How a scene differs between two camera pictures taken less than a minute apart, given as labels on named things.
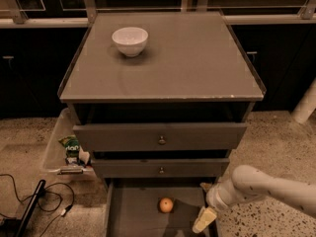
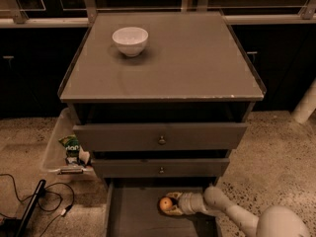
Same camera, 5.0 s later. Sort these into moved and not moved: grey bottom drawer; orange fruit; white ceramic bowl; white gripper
Moved: white gripper
Not moved: white ceramic bowl; grey bottom drawer; orange fruit
